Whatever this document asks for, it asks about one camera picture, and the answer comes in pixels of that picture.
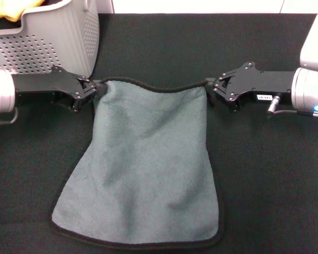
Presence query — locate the grey yellow black-edged towel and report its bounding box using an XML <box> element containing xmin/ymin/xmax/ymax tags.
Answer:
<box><xmin>49</xmin><ymin>76</ymin><xmax>226</xmax><ymax>251</ymax></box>

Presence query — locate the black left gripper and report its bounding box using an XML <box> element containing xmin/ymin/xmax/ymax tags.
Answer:
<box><xmin>12</xmin><ymin>66</ymin><xmax>108</xmax><ymax>113</ymax></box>

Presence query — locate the grey perforated storage box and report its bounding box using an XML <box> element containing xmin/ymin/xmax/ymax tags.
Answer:
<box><xmin>0</xmin><ymin>0</ymin><xmax>100</xmax><ymax>78</ymax></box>

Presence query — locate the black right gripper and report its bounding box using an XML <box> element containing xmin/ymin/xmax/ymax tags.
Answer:
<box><xmin>205</xmin><ymin>61</ymin><xmax>296</xmax><ymax>113</ymax></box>

